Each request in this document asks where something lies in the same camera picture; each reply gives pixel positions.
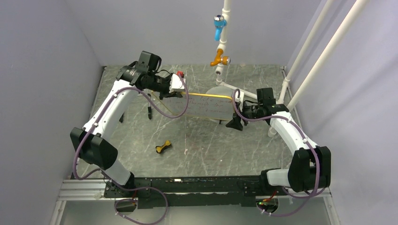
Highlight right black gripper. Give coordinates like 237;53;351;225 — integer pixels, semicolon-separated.
225;100;262;131

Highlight yellow-framed whiteboard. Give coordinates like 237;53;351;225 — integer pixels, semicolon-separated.
160;92;234;121

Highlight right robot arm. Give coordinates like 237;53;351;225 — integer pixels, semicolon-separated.
226;88;331;197

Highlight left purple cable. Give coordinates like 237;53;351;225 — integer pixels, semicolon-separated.
72;74;190;225

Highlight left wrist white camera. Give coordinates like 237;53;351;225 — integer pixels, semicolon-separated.
169;71;185;93

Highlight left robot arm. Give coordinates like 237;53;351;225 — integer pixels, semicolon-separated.
70;51;171;197

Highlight white PVC pipe frame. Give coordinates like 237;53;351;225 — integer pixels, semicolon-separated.
215;0;369;138

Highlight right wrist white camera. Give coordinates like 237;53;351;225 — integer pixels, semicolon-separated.
234;89;245;104

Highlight yellow black eraser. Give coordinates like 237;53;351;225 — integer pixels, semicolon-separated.
155;140;172;154

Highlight wrist white camera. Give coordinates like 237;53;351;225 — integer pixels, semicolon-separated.
169;71;185;93
234;89;245;104

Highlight metal whiteboard stand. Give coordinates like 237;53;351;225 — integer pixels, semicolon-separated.
119;93;153;123

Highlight blue valve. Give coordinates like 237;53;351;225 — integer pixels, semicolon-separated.
214;15;227;41

